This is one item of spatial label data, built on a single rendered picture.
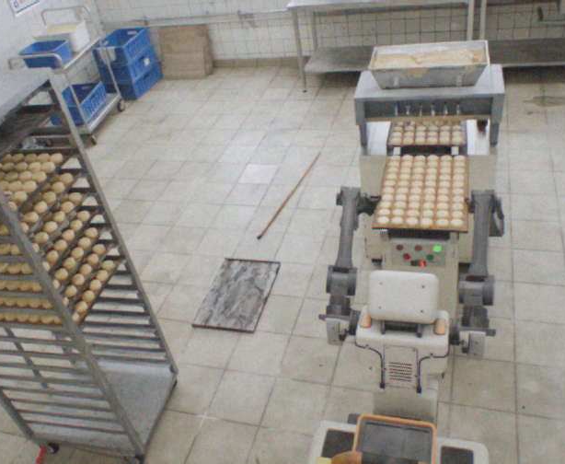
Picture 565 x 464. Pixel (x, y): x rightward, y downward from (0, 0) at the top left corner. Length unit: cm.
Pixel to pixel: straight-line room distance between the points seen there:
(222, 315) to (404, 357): 186
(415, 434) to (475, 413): 117
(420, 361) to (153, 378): 170
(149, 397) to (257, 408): 55
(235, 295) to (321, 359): 76
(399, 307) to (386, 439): 39
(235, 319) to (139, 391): 73
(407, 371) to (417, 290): 27
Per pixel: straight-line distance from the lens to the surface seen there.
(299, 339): 324
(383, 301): 171
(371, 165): 312
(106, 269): 251
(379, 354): 178
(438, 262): 255
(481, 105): 302
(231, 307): 349
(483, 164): 310
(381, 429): 180
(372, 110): 305
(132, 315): 281
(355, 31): 636
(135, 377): 315
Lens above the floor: 244
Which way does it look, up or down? 38 degrees down
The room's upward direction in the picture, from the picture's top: 11 degrees counter-clockwise
